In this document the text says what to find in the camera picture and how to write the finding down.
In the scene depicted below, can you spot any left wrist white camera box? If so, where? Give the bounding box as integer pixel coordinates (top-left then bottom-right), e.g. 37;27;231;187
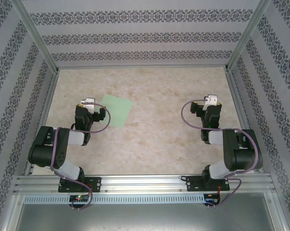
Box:
80;97;97;114

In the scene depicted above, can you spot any slotted white cable duct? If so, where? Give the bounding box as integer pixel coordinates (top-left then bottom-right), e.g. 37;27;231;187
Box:
23;194;205;205

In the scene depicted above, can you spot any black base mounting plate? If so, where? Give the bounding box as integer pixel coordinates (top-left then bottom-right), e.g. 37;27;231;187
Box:
187;175;230;193
58;177;102;193

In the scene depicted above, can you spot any purple cable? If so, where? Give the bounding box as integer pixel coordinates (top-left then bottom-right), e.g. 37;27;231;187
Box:
50;103;112;212
181;98;260;209

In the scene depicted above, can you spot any aluminium frame bar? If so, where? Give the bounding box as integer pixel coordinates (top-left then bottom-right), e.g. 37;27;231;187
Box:
0;193;25;231
264;192;290;231

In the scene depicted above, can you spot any green square paper sheet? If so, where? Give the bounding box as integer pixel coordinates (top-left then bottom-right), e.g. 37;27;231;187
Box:
98;94;134;128

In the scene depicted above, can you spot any grey metal shelf sheet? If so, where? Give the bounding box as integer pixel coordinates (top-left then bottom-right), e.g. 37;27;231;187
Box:
11;192;287;231

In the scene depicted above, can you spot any long aluminium mounting rail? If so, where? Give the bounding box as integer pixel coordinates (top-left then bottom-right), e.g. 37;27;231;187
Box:
13;175;277;194

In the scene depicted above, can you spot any aluminium corner post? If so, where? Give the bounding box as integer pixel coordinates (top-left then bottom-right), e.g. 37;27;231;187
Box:
13;0;60;73
224;0;273;73

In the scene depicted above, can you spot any small circuit board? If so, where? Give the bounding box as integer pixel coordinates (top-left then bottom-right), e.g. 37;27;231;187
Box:
69;194;89;202
204;194;221;205

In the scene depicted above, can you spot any aluminium side rail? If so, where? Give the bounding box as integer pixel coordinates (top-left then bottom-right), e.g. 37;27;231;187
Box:
225;68;265;174
24;69;61;176

